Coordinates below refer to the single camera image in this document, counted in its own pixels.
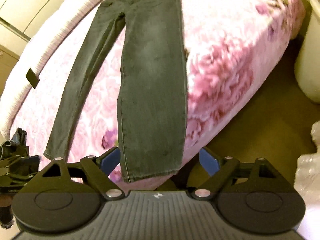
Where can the white plastic bin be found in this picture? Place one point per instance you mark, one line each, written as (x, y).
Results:
(310, 55)

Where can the wooden door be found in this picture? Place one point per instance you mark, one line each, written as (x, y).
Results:
(7, 65)

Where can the smartphone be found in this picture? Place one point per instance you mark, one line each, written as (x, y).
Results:
(33, 78)

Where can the cream wardrobe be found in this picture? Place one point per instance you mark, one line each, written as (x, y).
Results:
(30, 2)

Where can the white quilt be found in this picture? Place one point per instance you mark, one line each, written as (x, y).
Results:
(62, 17)

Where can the pink floral bed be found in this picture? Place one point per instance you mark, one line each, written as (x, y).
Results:
(225, 55)

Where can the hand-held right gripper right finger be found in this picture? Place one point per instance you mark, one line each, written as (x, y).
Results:
(210, 162)

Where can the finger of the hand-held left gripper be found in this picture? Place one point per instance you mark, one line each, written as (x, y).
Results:
(22, 162)
(17, 178)

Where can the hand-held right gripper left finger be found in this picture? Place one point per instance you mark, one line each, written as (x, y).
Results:
(110, 161)

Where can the clear plastic bag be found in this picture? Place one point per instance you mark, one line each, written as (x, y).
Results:
(308, 167)

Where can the dark grey jeans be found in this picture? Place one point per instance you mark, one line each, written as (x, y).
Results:
(150, 92)

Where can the pile of dark clothes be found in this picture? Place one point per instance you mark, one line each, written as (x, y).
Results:
(18, 140)

